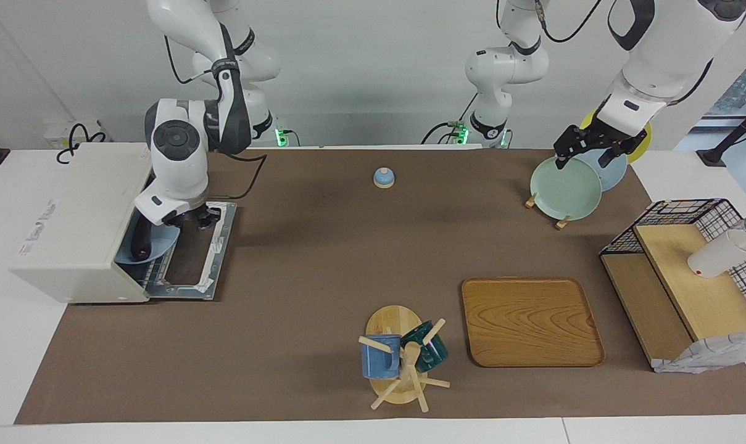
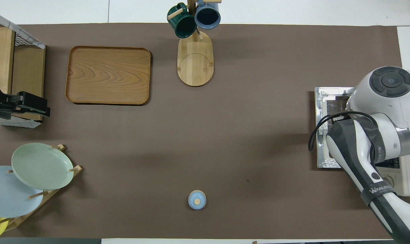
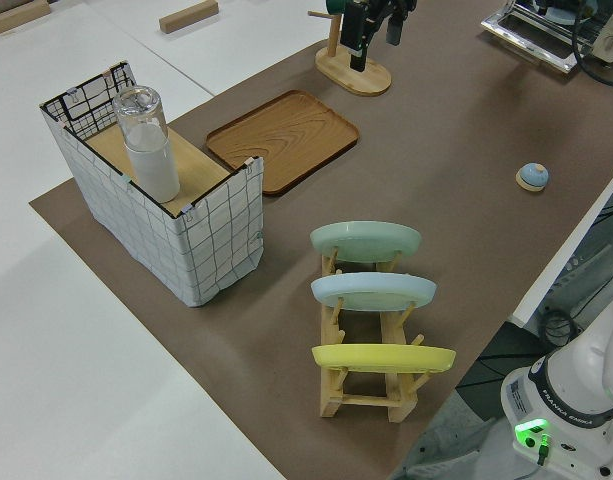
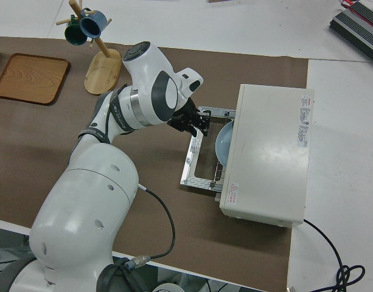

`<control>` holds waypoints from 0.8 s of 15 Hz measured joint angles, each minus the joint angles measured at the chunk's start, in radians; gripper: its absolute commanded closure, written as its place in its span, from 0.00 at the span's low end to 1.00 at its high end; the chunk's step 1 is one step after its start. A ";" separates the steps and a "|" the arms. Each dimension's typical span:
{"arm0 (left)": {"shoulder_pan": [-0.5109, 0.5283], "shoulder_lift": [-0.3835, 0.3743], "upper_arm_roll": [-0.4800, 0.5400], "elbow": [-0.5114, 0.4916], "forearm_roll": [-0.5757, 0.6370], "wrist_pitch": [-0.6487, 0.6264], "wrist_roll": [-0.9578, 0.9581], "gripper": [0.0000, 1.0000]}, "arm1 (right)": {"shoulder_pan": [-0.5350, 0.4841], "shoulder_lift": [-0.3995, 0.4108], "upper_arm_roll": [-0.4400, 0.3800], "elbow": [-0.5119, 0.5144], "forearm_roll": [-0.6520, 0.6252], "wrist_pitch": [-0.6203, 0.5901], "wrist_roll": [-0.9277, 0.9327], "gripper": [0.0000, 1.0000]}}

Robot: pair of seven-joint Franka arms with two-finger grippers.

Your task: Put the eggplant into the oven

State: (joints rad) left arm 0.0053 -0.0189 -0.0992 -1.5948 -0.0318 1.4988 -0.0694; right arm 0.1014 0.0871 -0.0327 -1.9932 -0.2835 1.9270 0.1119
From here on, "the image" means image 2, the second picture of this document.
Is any rectangular wooden tray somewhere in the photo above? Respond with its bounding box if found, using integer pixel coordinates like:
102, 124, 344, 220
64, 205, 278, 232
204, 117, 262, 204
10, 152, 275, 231
65, 46, 152, 106

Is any wooden plate rack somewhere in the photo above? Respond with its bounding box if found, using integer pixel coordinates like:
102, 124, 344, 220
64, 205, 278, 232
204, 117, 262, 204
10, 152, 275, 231
0, 144, 83, 232

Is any grey patterned cloth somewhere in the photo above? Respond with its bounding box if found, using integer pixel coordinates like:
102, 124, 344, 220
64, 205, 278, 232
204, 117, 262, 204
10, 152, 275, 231
0, 8, 45, 49

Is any blue mug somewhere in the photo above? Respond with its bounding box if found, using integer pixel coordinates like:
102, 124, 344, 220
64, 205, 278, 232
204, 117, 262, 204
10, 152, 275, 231
194, 0, 221, 30

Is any beige toaster oven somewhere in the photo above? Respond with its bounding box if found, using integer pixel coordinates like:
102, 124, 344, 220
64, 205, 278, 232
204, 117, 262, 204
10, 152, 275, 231
315, 70, 410, 197

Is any wire and wood shelf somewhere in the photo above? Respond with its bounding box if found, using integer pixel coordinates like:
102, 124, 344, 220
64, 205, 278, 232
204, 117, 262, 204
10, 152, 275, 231
0, 8, 46, 128

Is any wooden mug tree stand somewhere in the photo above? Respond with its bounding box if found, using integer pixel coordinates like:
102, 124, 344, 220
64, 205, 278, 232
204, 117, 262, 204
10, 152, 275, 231
167, 0, 222, 87

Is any dark green mug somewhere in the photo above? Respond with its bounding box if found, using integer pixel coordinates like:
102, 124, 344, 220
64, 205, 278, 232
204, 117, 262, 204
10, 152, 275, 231
167, 3, 197, 39

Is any brown table mat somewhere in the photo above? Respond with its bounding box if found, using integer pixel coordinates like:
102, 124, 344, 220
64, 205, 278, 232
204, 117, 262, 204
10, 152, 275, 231
0, 23, 410, 239

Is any pale green plate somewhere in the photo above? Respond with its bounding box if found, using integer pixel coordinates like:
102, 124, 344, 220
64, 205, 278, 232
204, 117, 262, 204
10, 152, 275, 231
11, 143, 74, 190

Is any pale blue racked plate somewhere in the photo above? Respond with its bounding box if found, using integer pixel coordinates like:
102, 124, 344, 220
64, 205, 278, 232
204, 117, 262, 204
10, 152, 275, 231
0, 165, 44, 218

